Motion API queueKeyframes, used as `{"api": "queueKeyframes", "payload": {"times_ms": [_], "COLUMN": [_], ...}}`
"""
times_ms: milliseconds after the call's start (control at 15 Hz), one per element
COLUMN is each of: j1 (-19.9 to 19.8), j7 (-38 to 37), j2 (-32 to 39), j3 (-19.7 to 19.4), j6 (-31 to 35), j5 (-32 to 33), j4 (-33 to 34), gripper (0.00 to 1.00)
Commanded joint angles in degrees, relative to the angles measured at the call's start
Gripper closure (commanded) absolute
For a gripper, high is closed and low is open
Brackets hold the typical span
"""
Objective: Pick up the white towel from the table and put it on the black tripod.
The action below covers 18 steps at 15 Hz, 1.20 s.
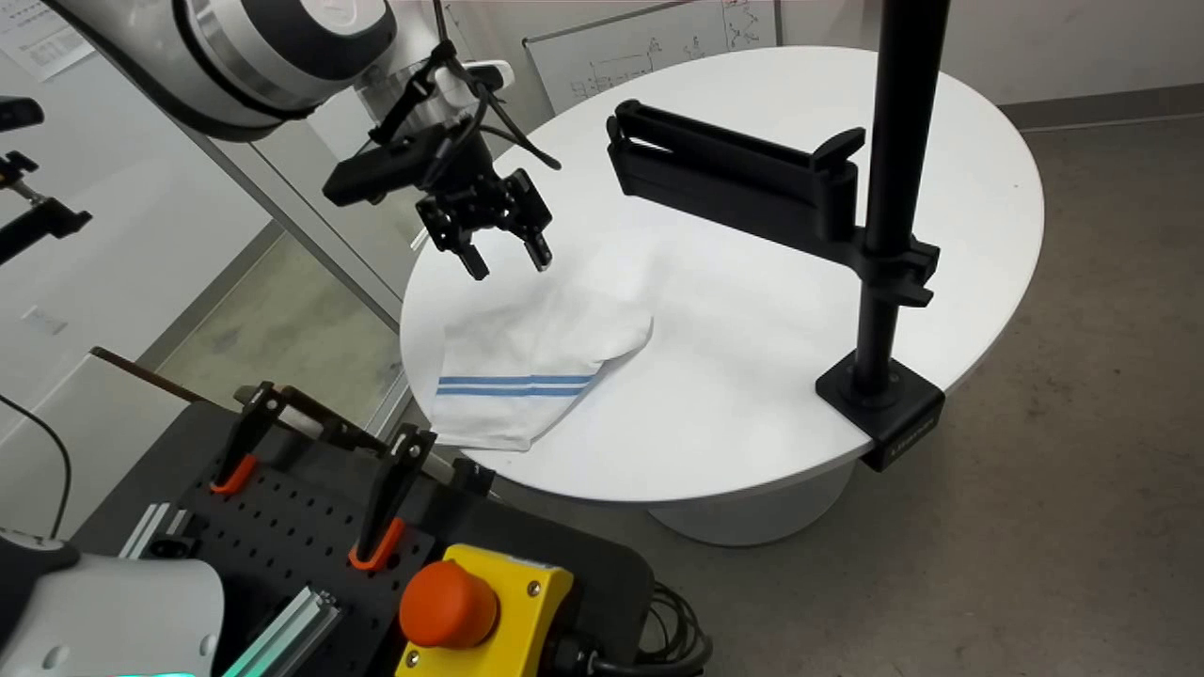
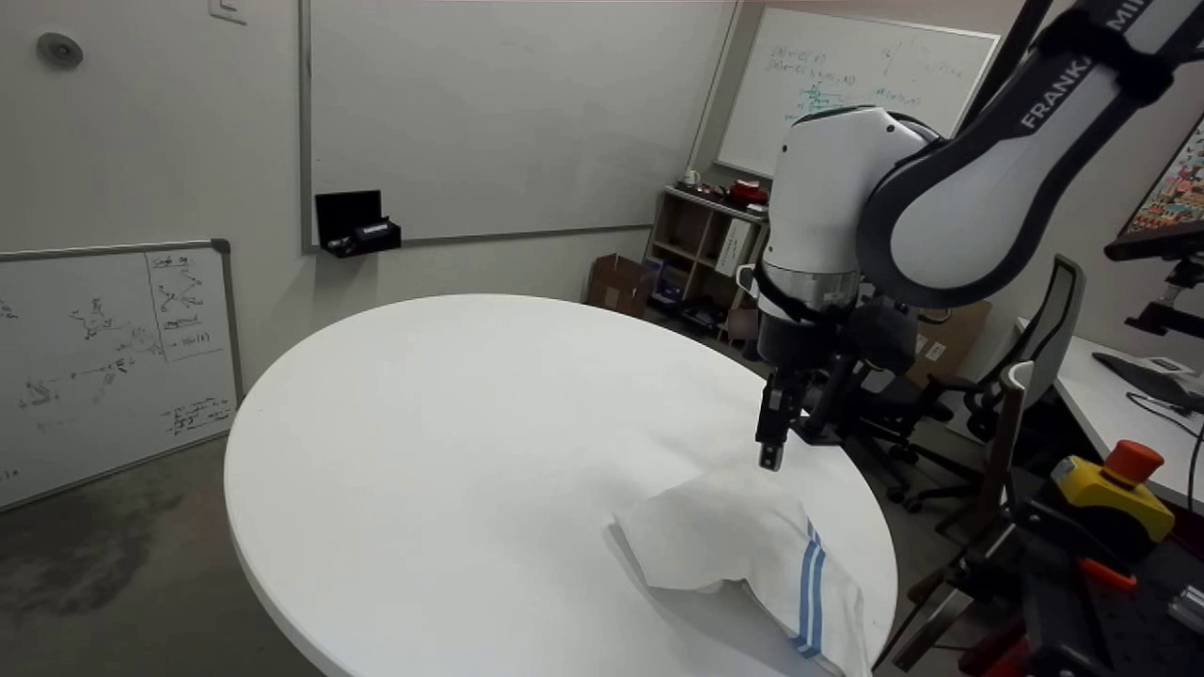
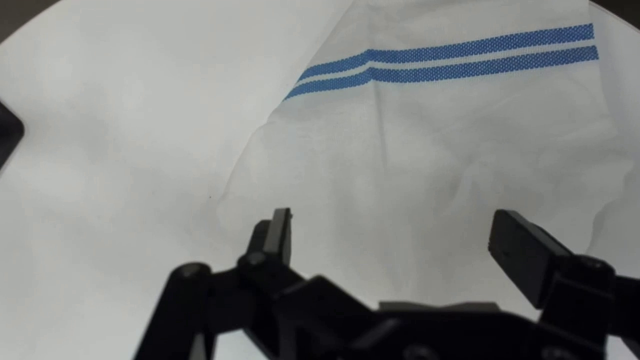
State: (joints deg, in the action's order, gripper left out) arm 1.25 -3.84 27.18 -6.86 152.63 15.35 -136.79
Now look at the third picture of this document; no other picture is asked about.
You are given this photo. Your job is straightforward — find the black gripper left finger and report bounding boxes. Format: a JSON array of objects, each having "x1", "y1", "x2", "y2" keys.
[{"x1": 242, "y1": 205, "x2": 295, "y2": 267}]

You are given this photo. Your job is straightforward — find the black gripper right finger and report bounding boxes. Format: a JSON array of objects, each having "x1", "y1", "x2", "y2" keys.
[{"x1": 486, "y1": 208, "x2": 616, "y2": 329}]

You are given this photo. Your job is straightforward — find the white towel with blue stripes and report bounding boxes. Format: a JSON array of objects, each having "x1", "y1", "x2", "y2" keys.
[{"x1": 208, "y1": 0, "x2": 640, "y2": 315}]

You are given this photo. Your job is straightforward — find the black tripod stand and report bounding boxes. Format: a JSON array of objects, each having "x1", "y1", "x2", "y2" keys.
[{"x1": 0, "y1": 98, "x2": 28, "y2": 170}]

